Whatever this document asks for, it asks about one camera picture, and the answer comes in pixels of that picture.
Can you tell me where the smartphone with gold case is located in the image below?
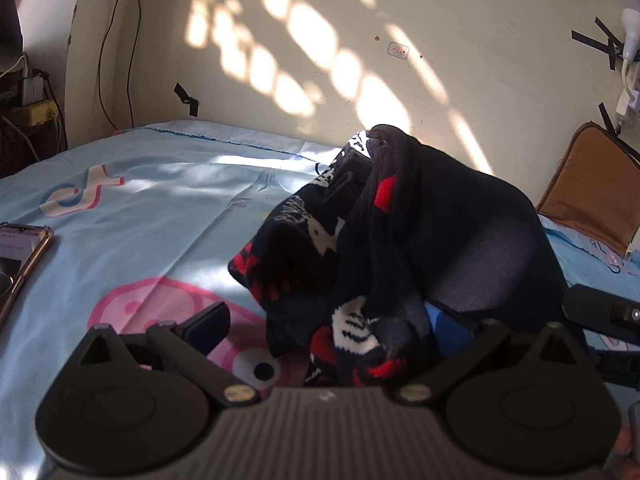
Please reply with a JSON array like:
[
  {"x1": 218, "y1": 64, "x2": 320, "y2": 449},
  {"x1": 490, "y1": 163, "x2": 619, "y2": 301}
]
[{"x1": 0, "y1": 222, "x2": 55, "y2": 332}]

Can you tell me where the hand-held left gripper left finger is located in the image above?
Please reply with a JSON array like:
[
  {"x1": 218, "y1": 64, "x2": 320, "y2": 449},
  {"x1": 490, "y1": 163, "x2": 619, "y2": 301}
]
[{"x1": 77, "y1": 301, "x2": 262, "y2": 406}]

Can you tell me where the white cable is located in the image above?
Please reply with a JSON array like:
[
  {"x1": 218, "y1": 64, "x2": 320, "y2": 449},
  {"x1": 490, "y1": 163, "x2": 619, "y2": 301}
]
[{"x1": 0, "y1": 53, "x2": 30, "y2": 80}]

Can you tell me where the yellow power strip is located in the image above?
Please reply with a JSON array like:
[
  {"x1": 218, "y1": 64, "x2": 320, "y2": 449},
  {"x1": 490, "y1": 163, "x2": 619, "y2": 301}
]
[{"x1": 19, "y1": 100, "x2": 59, "y2": 129}]

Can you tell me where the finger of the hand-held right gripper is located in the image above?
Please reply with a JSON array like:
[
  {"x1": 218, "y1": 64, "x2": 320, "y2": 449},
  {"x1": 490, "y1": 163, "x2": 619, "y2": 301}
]
[
  {"x1": 590, "y1": 346, "x2": 640, "y2": 387},
  {"x1": 562, "y1": 283, "x2": 640, "y2": 337}
]

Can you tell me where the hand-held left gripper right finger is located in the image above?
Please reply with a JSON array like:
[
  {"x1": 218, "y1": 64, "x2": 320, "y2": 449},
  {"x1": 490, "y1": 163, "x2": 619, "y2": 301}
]
[{"x1": 399, "y1": 300, "x2": 576, "y2": 406}]

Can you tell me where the blue cartoon printed bed sheet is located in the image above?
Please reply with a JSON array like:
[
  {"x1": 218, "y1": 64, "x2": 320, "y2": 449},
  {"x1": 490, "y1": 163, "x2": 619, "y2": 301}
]
[{"x1": 0, "y1": 120, "x2": 640, "y2": 480}]

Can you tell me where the white bulb lamp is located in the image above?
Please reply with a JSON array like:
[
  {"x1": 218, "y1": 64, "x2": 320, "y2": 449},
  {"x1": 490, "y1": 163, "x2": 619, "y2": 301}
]
[{"x1": 619, "y1": 7, "x2": 640, "y2": 62}]

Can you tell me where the long black tape strip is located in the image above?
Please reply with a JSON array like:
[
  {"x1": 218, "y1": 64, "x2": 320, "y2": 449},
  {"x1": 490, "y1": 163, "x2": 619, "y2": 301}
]
[{"x1": 598, "y1": 102, "x2": 622, "y2": 137}]

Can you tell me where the black tape piece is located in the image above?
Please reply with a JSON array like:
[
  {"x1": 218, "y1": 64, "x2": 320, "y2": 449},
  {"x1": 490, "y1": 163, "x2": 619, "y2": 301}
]
[
  {"x1": 173, "y1": 82, "x2": 200, "y2": 118},
  {"x1": 594, "y1": 17, "x2": 624, "y2": 71},
  {"x1": 571, "y1": 30, "x2": 615, "y2": 54}
]

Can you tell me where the grey router box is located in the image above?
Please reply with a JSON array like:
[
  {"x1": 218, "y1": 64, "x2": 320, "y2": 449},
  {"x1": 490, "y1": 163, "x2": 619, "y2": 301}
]
[{"x1": 17, "y1": 76, "x2": 47, "y2": 107}]

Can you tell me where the brown wicker cabinet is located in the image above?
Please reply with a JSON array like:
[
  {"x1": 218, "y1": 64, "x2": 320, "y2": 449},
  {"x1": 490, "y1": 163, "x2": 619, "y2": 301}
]
[{"x1": 0, "y1": 119, "x2": 68, "y2": 179}]

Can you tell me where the black red patterned knit sweater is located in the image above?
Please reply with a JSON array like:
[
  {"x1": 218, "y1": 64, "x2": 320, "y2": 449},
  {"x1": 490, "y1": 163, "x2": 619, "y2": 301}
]
[{"x1": 227, "y1": 124, "x2": 592, "y2": 389}]

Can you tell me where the thin dark wall cable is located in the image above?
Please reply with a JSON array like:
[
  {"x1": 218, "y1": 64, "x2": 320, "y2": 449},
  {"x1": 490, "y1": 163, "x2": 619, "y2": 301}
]
[
  {"x1": 129, "y1": 0, "x2": 142, "y2": 128},
  {"x1": 98, "y1": 0, "x2": 126, "y2": 130}
]

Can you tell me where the brown seat cushion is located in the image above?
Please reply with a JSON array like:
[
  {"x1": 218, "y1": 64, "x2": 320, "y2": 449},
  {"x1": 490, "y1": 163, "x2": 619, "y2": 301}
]
[{"x1": 535, "y1": 121, "x2": 640, "y2": 260}]

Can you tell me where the white wall adapter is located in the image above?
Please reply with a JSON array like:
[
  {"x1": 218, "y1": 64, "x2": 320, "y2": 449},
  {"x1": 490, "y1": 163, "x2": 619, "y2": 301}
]
[{"x1": 616, "y1": 60, "x2": 640, "y2": 117}]

